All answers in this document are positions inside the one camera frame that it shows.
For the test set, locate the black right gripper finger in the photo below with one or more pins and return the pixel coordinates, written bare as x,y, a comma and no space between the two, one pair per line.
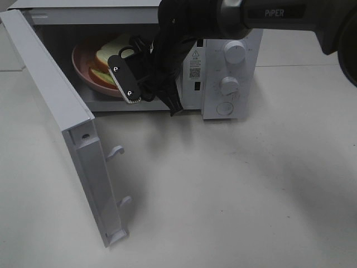
167,93

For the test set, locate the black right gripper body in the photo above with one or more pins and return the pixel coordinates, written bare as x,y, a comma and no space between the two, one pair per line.
161,59

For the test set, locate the round white door button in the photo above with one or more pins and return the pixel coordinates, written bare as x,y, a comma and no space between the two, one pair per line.
225,109

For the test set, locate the toast sandwich with lettuce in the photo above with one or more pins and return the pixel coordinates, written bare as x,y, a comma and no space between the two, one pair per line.
99,68

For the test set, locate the pink round plate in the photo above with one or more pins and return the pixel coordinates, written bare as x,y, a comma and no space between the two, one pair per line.
90,58

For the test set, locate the white microwave door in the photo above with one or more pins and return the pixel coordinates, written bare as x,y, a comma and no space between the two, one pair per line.
74,121

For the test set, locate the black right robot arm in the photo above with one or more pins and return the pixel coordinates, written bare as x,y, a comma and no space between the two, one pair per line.
333,22

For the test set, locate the warning label with QR code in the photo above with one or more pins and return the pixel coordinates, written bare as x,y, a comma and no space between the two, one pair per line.
195,65

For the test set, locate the white microwave oven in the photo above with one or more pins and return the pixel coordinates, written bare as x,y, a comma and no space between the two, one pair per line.
61,25

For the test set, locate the white lower microwave knob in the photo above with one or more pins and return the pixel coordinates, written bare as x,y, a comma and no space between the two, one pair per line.
229,85

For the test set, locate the white microwave knob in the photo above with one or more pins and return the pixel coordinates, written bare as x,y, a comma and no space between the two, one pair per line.
235,51
229,85

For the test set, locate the white upper microwave knob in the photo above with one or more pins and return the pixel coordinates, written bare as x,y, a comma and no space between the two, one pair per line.
235,51

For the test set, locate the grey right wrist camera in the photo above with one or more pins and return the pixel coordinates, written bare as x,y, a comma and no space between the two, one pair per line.
123,70

